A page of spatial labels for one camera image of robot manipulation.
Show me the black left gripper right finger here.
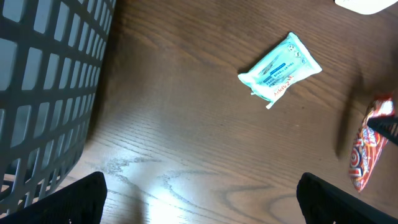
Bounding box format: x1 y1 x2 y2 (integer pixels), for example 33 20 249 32
296 172 397 224

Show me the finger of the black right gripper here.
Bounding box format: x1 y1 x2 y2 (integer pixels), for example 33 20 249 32
367 116 398 145

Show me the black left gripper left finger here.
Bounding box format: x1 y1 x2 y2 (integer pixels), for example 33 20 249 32
1 171 107 224

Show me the orange brown snack bag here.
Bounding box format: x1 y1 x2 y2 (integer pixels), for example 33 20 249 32
348 95 395 192

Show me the teal snack wrapper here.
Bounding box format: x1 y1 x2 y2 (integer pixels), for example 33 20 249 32
238 32 322 109

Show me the grey plastic mesh basket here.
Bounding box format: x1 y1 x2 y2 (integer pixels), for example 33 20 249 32
1 0 116 217

